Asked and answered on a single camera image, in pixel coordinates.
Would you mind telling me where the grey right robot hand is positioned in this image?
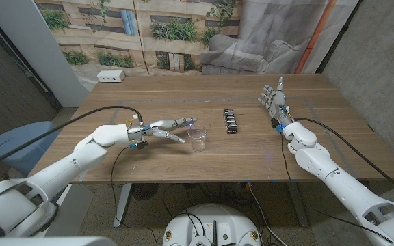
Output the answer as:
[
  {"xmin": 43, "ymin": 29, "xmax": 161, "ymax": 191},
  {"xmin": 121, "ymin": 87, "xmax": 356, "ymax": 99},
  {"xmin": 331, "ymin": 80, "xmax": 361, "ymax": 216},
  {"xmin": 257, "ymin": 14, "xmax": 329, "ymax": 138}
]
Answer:
[{"xmin": 257, "ymin": 76, "xmax": 296, "ymax": 134}]

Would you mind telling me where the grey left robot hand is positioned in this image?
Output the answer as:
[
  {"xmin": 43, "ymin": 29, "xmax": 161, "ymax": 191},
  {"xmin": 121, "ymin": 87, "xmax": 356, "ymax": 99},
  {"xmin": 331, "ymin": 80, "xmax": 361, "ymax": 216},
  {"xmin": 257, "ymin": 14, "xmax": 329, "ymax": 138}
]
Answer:
[{"xmin": 127, "ymin": 117, "xmax": 198, "ymax": 150}]

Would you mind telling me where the clear glass beaker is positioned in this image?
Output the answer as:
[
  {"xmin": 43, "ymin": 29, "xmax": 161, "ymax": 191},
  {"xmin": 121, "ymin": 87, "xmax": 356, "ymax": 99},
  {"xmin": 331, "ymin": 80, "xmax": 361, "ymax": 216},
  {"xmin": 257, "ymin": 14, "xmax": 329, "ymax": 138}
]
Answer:
[{"xmin": 187, "ymin": 124, "xmax": 207, "ymax": 152}]

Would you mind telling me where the white power strip box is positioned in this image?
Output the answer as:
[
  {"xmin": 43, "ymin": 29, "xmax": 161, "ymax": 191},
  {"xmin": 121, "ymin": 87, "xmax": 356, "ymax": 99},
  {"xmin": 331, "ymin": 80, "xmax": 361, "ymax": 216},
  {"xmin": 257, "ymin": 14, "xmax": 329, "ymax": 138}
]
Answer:
[{"xmin": 96, "ymin": 70, "xmax": 126, "ymax": 83}]

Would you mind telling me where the round black floor fan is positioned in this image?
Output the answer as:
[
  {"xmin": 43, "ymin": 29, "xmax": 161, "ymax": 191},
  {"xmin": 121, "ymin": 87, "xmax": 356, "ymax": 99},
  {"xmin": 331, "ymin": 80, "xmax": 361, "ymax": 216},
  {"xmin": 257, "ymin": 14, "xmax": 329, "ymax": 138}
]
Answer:
[{"xmin": 131, "ymin": 183, "xmax": 159, "ymax": 201}]

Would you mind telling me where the white table leg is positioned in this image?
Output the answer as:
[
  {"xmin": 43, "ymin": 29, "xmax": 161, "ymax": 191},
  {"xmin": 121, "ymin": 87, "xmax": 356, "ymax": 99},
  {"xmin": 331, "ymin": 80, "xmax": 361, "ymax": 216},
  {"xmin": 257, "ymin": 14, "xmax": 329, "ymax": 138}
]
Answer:
[{"xmin": 113, "ymin": 183, "xmax": 133, "ymax": 228}]

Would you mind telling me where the grey table leg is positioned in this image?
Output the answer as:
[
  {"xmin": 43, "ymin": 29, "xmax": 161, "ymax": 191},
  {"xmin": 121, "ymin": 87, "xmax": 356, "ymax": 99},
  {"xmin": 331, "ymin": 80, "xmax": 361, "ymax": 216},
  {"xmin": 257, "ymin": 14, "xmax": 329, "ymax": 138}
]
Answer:
[{"xmin": 287, "ymin": 180, "xmax": 309, "ymax": 228}]

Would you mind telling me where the white robot torso base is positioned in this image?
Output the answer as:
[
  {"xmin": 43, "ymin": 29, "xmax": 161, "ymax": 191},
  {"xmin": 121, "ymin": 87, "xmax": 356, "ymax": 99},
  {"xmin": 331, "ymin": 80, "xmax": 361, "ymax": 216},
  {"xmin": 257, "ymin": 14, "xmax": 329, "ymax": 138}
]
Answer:
[{"xmin": 162, "ymin": 204, "xmax": 263, "ymax": 246}]

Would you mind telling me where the blue upholstered chair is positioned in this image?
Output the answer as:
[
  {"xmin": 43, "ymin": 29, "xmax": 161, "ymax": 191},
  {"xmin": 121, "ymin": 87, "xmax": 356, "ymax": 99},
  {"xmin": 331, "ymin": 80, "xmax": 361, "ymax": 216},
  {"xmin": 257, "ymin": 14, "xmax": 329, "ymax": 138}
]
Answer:
[{"xmin": 0, "ymin": 121, "xmax": 60, "ymax": 177}]

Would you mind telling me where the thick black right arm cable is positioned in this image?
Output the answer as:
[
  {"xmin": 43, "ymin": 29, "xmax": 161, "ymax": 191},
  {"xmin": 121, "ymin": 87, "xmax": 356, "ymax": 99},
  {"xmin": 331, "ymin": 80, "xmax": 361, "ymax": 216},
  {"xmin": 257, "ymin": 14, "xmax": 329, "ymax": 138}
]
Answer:
[{"xmin": 294, "ymin": 117, "xmax": 394, "ymax": 202}]

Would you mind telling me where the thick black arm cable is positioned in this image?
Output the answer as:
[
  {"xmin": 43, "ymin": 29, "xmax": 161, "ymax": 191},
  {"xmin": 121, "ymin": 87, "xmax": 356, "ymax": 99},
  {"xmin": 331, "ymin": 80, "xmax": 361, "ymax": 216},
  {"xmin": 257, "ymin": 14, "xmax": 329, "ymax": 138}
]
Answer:
[
  {"xmin": 294, "ymin": 117, "xmax": 394, "ymax": 202},
  {"xmin": 0, "ymin": 105, "xmax": 144, "ymax": 174}
]

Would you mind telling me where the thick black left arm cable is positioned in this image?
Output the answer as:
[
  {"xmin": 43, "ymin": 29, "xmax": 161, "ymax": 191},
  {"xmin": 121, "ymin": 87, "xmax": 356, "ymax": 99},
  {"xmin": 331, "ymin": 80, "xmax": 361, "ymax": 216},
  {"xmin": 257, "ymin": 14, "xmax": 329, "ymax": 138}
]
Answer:
[{"xmin": 0, "ymin": 105, "xmax": 144, "ymax": 174}]

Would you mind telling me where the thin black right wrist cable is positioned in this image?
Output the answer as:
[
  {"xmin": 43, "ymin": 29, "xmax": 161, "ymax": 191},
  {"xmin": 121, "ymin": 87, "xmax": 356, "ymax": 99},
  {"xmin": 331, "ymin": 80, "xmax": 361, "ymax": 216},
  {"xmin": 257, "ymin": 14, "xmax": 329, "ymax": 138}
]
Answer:
[{"xmin": 280, "ymin": 132, "xmax": 394, "ymax": 244}]

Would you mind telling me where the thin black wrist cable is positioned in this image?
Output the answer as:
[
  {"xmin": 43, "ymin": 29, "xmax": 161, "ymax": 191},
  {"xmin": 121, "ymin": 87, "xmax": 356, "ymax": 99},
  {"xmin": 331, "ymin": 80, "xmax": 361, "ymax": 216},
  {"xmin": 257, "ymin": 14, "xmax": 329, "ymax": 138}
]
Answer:
[
  {"xmin": 109, "ymin": 146, "xmax": 159, "ymax": 246},
  {"xmin": 280, "ymin": 132, "xmax": 394, "ymax": 244}
]

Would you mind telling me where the thin black left wrist cable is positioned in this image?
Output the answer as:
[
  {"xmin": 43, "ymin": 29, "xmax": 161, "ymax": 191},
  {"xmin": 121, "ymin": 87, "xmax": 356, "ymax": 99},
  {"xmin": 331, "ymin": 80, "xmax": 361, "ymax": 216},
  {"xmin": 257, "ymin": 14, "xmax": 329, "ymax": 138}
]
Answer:
[{"xmin": 109, "ymin": 146, "xmax": 159, "ymax": 246}]

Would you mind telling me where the white floor cable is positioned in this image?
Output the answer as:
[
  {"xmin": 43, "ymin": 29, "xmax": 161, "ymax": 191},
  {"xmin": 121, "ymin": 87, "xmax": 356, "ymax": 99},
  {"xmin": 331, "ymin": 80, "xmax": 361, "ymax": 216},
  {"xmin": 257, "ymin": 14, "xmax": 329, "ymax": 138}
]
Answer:
[{"xmin": 247, "ymin": 182, "xmax": 280, "ymax": 246}]

